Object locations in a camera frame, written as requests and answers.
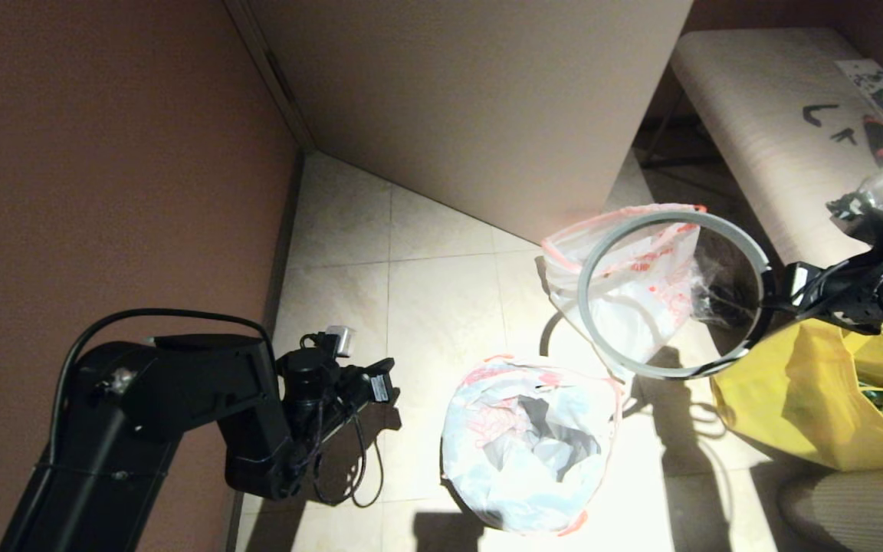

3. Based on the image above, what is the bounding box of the grey plastic bin ring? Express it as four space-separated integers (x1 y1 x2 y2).
577 212 773 380

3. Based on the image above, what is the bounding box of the clear bag with black contents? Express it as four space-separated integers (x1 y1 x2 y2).
693 226 764 329

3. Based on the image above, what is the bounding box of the yellow fabric tote bag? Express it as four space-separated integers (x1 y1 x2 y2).
710 318 883 472

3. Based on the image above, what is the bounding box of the black cylindrical wrist motor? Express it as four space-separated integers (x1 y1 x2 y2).
281 351 346 411

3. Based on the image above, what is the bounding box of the light wood grain table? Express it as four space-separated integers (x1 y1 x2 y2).
639 29 883 269

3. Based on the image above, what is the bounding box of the red black screwdriver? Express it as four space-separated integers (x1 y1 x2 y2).
863 115 883 166

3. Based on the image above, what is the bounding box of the printed paper leaflet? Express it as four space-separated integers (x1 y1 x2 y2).
839 60 883 122

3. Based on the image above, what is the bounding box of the beige door panel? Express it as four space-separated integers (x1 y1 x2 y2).
246 0 694 245

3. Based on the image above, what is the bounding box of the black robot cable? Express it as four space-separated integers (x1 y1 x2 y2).
794 226 883 315

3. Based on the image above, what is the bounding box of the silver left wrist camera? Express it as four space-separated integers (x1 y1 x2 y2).
301 326 356 357

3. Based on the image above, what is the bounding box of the black braided cable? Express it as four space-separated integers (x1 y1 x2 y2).
315 406 385 508

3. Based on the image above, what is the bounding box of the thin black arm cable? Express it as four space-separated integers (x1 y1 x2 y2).
51 308 281 468

